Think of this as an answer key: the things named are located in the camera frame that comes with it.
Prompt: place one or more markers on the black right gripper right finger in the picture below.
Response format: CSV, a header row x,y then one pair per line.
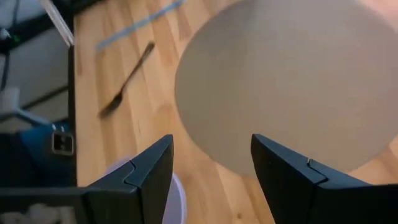
x,y
295,193

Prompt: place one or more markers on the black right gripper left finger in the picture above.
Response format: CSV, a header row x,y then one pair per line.
x,y
136,199

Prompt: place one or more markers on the black spoon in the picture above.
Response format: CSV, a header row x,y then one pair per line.
x,y
126,82

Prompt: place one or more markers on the round grey placemat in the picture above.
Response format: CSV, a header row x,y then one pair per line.
x,y
280,81

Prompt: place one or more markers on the blue tape strip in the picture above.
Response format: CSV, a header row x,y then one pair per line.
x,y
136,25

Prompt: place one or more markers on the black aluminium table frame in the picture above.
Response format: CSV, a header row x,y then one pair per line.
x,y
72,124

